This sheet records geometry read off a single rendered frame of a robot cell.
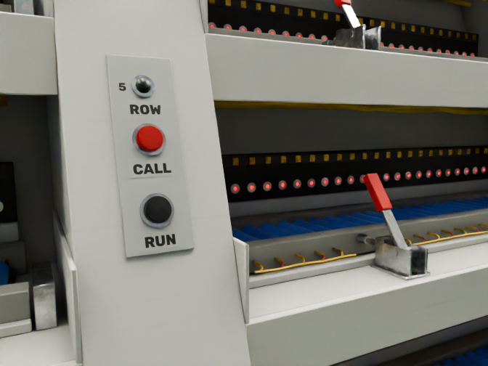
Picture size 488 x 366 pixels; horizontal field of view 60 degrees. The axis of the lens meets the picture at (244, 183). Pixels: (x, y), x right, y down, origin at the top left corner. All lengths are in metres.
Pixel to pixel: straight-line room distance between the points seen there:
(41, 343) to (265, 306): 0.14
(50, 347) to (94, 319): 0.03
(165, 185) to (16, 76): 0.10
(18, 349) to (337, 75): 0.29
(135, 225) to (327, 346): 0.16
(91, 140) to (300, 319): 0.17
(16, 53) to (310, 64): 0.20
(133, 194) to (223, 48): 0.12
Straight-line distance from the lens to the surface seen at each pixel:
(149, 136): 0.26
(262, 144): 0.53
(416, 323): 0.37
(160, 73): 0.28
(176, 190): 0.26
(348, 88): 0.37
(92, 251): 0.25
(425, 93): 0.43
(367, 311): 0.33
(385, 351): 0.57
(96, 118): 0.26
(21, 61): 0.28
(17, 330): 0.29
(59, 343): 0.27
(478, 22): 0.89
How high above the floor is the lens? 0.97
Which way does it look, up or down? 9 degrees up
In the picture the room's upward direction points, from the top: 8 degrees counter-clockwise
